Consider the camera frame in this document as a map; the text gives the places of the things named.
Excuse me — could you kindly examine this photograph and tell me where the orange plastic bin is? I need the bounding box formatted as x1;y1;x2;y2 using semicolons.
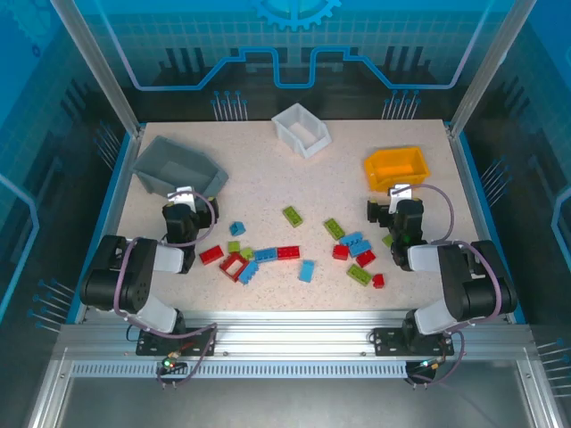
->
363;146;432;193

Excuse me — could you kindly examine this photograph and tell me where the red lego window frame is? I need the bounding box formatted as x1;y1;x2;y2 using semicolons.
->
219;251;250;283

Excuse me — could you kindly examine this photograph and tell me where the grey plastic bin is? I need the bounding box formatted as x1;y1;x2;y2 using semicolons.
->
132;135;230;197

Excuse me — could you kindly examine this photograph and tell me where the white plastic bin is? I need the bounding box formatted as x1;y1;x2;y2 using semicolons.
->
270;103;334;160

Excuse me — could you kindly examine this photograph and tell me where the blue table edge strip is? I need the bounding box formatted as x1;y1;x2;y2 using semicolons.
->
65;132;136;325
457;133;527;325

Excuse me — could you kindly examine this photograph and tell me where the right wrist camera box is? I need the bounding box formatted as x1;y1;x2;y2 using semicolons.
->
387;182;414;214

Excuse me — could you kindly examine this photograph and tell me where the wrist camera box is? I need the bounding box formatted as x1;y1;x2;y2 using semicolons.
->
387;182;414;214
168;185;198;214

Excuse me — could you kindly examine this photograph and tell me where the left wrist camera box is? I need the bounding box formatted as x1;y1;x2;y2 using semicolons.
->
168;185;198;214

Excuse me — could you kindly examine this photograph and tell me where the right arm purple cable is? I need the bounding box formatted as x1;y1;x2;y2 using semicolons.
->
403;184;505;389

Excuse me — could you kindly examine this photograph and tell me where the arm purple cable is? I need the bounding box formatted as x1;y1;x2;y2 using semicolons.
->
112;188;219;390
403;184;505;389

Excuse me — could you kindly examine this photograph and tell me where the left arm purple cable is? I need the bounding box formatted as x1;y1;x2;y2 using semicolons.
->
112;188;219;390

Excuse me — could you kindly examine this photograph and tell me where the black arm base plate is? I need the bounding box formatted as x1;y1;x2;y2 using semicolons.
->
136;327;219;358
372;326;456;358

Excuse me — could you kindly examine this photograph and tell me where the aluminium front rail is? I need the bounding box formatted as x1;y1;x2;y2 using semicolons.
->
55;310;539;363

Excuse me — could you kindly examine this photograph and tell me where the slotted grey cable duct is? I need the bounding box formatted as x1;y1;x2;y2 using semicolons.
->
70;361;410;380

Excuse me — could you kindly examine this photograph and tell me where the aluminium frame post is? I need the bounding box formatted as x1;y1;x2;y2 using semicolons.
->
49;0;146;137
447;0;539;140

